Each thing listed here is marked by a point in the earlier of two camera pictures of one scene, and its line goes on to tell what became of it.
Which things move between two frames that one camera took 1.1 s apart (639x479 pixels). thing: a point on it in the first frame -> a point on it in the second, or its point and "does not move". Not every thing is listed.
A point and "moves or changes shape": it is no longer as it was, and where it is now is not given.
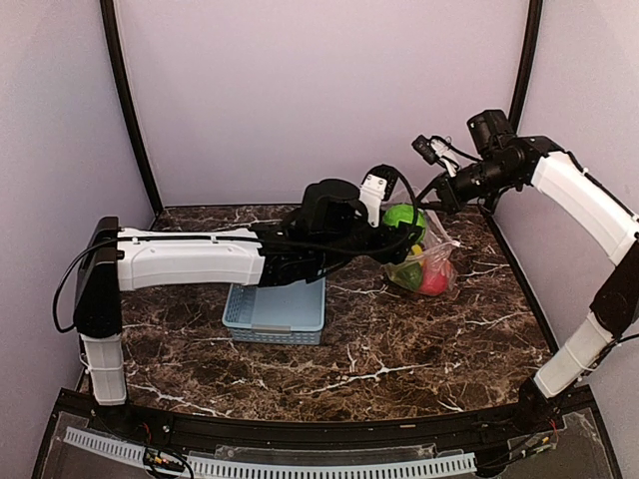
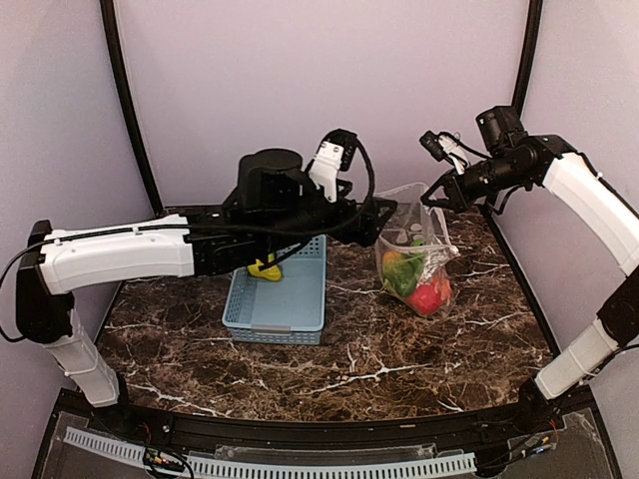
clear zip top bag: x=431 y=271 moves or changes shape
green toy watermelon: x=405 y=214 -> x=401 y=275
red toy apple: x=435 y=274 -> x=424 y=299
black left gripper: x=394 y=244 -> x=350 y=232
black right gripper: x=450 y=201 does not move
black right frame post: x=526 y=64 does not move
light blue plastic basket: x=291 y=313 does not move
